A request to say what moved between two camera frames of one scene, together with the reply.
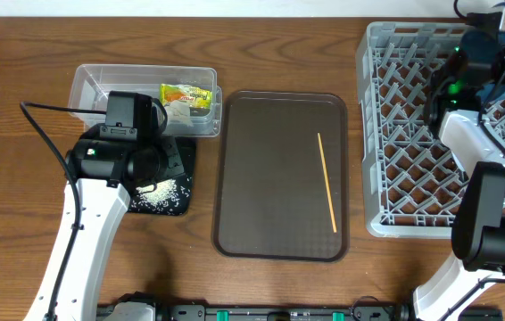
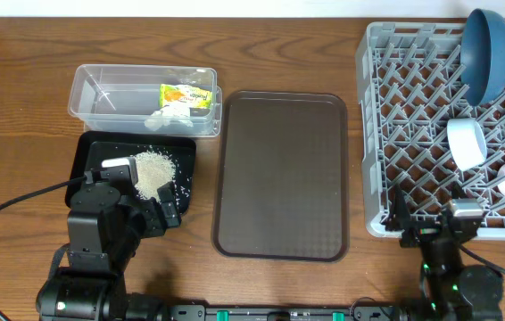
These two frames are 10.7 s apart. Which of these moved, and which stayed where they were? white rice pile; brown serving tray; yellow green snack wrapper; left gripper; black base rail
Moved: white rice pile; left gripper
Stayed: brown serving tray; black base rail; yellow green snack wrapper
